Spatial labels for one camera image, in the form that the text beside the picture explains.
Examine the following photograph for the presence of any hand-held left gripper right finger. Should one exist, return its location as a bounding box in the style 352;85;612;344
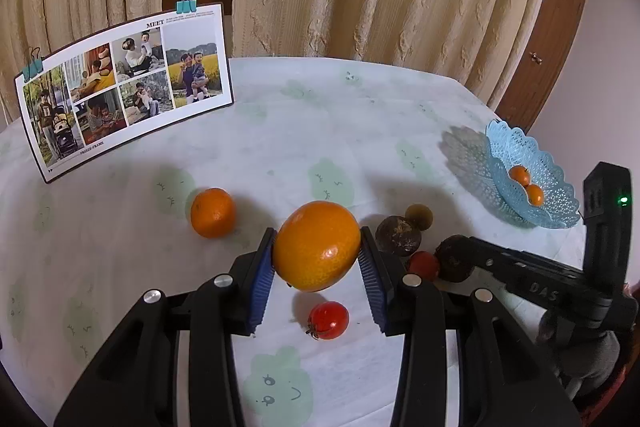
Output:
357;226;583;427

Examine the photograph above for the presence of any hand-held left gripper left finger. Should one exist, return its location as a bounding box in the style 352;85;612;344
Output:
52;227;278;427

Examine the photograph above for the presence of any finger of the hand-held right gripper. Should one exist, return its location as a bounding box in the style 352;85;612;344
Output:
462;236;533;295

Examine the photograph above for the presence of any dark brown passion fruit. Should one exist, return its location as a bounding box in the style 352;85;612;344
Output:
434;235;476;283
375;215;422;257

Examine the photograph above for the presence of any red cherry tomato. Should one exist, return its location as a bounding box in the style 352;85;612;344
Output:
305;301;350;341
406;251;441;282

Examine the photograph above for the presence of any light blue lattice fruit basket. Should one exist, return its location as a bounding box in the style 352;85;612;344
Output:
485;119;582;229

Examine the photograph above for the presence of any large orange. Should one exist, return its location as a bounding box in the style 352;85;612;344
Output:
272;201;362;293

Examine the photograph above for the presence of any small yellow-brown round fruit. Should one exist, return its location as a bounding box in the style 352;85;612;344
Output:
405;204;434;232

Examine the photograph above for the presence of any medium orange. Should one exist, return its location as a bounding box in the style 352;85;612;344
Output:
190;188;236;239

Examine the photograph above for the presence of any white patterned tablecloth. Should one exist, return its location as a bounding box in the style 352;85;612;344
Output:
0;56;589;427

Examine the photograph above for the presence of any brown wooden door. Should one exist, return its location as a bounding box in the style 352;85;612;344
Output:
494;0;591;136

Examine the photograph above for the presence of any photo collage board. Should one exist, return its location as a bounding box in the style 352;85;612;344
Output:
13;3;235;184

